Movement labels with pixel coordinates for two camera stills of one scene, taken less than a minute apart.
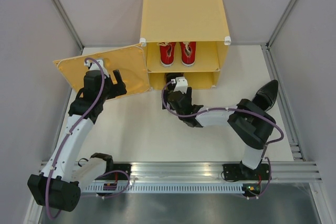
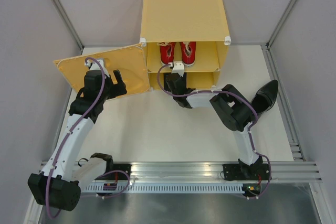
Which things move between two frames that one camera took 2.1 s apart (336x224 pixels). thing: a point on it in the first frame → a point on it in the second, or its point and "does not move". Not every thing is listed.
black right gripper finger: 165,97 → 167,86
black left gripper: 117,89 does not move
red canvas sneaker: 188,52 does not move
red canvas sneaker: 167,49 does not move
